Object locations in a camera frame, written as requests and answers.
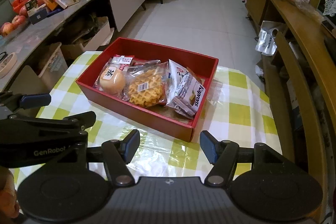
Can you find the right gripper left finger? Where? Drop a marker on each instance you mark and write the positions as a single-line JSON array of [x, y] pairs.
[[117, 154]]

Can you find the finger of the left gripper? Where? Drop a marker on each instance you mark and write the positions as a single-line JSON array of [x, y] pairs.
[[78, 122], [15, 102]]

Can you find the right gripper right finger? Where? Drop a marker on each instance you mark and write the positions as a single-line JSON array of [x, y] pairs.
[[223, 155]]

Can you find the packaged round bun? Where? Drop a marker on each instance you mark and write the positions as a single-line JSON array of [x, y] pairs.
[[112, 79]]

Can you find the white Kaprons wafer packet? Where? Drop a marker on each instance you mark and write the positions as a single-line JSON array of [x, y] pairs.
[[186, 96]]

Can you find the packaged waffle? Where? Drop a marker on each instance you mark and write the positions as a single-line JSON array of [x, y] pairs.
[[147, 86]]

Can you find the red white snack packet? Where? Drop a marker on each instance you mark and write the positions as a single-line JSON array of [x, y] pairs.
[[122, 60]]

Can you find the person's left hand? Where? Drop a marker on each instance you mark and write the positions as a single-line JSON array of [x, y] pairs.
[[9, 204]]

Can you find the long grey side table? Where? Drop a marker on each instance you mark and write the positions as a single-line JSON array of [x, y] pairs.
[[24, 43]]

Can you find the red apples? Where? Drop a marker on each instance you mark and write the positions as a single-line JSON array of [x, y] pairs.
[[17, 25]]

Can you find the red cardboard box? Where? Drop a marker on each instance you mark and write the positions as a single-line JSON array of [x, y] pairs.
[[158, 117]]

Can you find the cardboard box under table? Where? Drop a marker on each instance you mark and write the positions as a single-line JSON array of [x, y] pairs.
[[97, 34]]

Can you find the white silver snack packet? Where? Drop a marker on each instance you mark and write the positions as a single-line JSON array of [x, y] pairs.
[[176, 72]]

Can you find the silver foil bag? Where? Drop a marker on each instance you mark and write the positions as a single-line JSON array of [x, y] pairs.
[[266, 44]]

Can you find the wooden shelf counter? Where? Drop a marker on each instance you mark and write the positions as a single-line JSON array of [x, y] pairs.
[[308, 34]]

